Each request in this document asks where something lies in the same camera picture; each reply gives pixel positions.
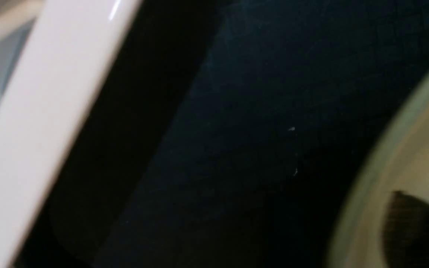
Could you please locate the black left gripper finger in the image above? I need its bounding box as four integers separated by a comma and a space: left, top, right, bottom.
381, 191, 429, 268

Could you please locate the yellow-green noodle bowl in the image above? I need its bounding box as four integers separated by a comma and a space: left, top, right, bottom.
324, 74, 429, 268

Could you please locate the black plastic serving tray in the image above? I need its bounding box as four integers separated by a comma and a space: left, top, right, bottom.
16, 0, 429, 268

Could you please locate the large white plastic tub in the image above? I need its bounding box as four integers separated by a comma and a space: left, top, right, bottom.
0, 0, 142, 268

